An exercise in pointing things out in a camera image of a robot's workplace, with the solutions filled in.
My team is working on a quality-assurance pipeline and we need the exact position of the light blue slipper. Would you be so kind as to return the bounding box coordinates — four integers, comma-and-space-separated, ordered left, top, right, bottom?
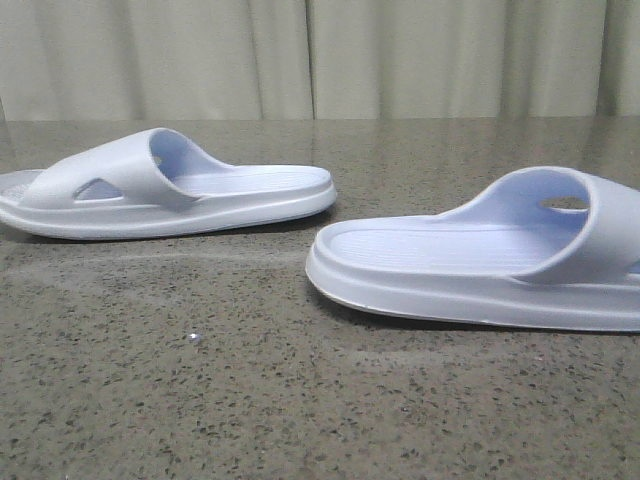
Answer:
306, 166, 639, 332
1, 128, 337, 240

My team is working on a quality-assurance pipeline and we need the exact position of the beige pleated curtain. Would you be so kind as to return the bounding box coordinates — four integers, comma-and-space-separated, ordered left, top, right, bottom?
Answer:
1, 1, 639, 121

